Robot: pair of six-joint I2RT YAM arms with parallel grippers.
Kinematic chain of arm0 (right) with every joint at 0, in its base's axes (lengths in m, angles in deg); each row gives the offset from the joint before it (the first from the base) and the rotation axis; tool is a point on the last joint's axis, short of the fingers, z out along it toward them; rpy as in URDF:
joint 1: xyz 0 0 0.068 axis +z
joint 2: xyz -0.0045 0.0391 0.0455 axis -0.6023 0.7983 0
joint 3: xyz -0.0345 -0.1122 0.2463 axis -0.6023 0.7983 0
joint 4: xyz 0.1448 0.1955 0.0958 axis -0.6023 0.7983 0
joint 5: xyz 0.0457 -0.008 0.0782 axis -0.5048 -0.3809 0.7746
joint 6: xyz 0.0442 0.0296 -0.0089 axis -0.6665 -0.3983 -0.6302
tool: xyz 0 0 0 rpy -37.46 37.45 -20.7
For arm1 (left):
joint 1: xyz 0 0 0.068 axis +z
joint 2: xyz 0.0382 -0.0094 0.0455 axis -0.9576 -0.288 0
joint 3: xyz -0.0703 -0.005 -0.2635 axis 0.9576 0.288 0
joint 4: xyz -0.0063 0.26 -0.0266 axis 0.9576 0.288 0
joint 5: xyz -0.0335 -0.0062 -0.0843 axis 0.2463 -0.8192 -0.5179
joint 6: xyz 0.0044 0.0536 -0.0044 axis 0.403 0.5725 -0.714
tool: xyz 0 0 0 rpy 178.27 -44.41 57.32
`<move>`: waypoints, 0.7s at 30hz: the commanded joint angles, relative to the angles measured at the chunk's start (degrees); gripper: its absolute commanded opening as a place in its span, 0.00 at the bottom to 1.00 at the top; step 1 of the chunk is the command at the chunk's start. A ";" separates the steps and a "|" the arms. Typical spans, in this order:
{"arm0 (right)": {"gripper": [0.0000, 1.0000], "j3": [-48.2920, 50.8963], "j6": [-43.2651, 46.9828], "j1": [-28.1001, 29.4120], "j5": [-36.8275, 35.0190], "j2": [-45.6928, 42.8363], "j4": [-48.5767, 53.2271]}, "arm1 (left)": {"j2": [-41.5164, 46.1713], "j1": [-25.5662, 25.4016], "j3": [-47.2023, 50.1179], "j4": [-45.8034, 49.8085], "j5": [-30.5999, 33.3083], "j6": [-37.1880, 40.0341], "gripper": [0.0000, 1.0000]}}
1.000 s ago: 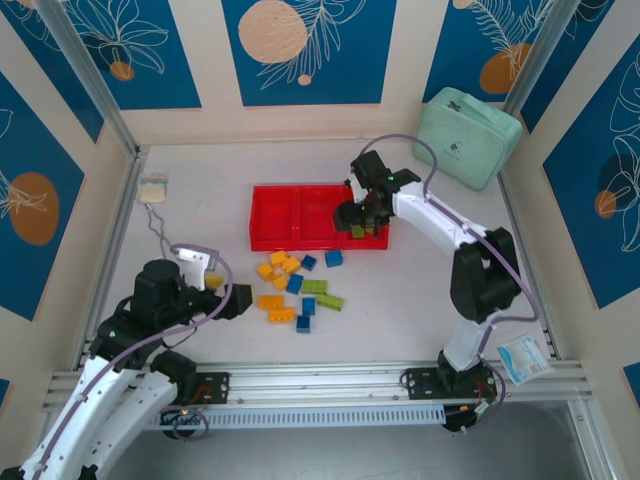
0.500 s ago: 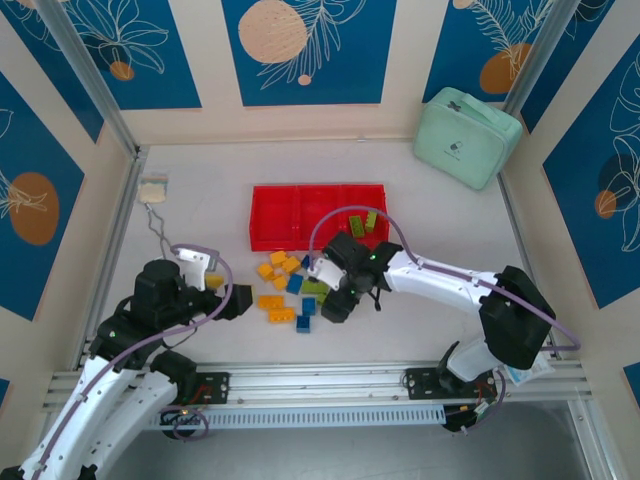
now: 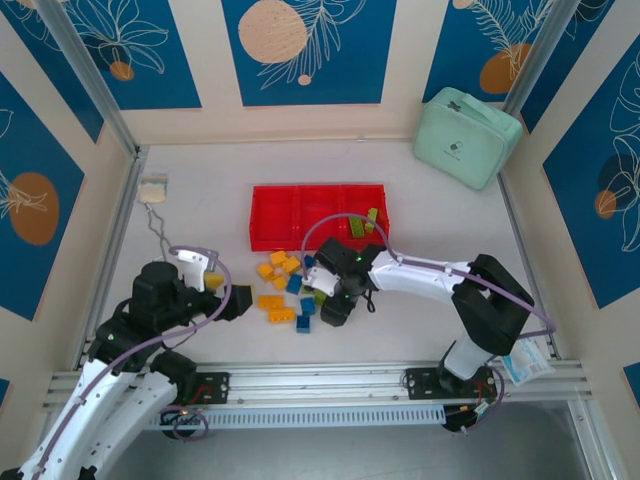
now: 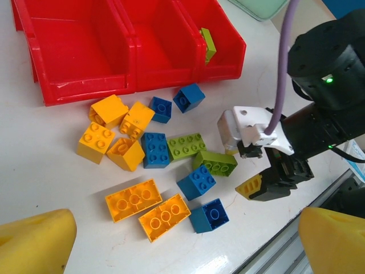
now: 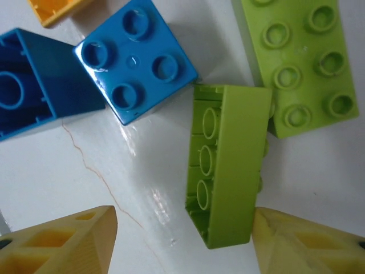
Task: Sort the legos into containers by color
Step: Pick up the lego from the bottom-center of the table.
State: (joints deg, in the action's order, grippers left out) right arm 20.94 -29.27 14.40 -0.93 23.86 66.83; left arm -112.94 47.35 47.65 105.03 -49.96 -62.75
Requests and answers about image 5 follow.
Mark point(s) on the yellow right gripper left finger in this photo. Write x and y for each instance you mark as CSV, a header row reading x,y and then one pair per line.
x,y
57,251

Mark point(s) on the yellow lego brick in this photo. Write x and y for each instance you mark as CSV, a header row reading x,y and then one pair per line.
x,y
42,15

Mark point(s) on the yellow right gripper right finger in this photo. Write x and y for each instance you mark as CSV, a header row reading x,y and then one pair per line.
x,y
308,254

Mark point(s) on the blue square lego brick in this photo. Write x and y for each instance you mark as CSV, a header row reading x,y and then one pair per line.
x,y
65,80
134,74

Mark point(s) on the long green lego brick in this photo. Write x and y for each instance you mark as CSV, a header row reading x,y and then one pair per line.
x,y
302,57
236,160

